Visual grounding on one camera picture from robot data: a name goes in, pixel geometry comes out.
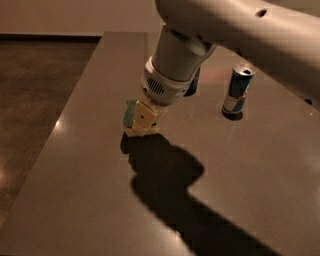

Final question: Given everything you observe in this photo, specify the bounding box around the green and yellow sponge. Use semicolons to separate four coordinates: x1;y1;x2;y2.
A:
123;99;137;128

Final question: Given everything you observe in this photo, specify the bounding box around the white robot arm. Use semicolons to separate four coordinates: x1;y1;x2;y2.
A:
124;0;320;136

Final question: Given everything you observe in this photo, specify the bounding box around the blue Pepsi can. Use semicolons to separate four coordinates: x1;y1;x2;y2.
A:
184;68;200;97

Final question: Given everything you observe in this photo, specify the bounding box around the blue silver Red Bull can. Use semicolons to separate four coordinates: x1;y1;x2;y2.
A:
222;63;256;115

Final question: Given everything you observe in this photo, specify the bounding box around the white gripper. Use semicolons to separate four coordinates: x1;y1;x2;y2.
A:
124;58;195;137

